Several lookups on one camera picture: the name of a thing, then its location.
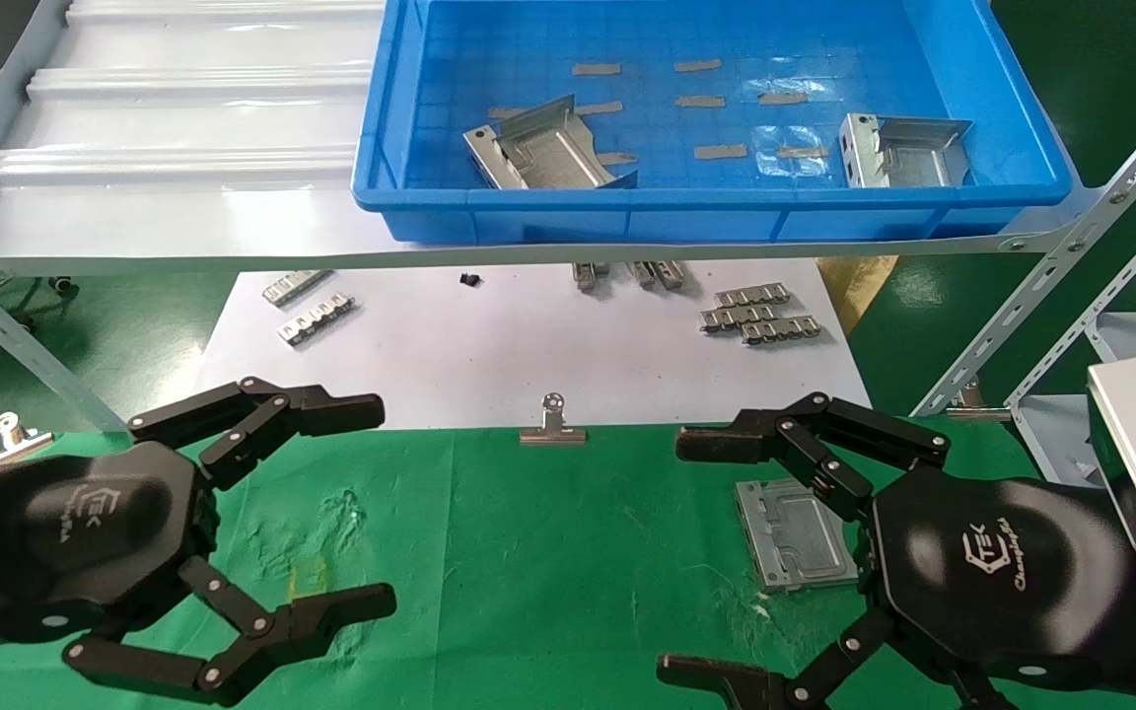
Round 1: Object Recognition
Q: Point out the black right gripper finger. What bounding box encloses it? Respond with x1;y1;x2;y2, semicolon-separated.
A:
675;392;952;522

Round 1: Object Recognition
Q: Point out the white paper sheet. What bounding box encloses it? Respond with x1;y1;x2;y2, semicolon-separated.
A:
195;258;873;432

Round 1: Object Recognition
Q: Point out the perforated grey diagonal strut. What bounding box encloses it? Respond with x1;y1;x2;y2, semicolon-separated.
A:
0;254;130;435
1005;187;1136;410
911;79;1136;417

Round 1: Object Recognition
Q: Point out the white corrugated plastic sheet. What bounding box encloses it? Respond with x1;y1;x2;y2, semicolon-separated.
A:
0;0;1082;262

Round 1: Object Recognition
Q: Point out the sheet metal bracket tall flange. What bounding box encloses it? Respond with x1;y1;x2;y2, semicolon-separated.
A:
461;95;638;191

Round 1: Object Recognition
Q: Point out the small boxy sheet metal bracket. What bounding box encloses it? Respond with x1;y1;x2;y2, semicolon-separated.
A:
839;112;973;188

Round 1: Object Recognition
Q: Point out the silver binder clip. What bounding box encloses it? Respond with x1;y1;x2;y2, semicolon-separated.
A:
519;391;589;447
946;380;1013;423
0;411;54;469

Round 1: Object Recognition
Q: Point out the notched sheet metal bracket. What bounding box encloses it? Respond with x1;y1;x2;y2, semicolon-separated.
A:
734;477;875;595

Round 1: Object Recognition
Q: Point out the clear plastic film patch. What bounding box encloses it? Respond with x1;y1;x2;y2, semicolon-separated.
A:
753;125;830;178

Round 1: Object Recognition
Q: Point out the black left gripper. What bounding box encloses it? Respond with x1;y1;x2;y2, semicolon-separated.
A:
0;376;398;708

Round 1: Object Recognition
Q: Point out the brown cardboard piece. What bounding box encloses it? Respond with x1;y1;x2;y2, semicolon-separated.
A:
816;256;899;336

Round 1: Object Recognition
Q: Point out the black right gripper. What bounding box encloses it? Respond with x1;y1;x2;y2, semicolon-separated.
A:
657;467;1136;710

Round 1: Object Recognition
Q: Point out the green cloth mat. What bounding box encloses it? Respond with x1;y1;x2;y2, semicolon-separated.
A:
0;419;1136;710

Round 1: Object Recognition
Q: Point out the blue plastic bin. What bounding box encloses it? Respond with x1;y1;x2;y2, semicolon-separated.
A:
351;0;1075;245

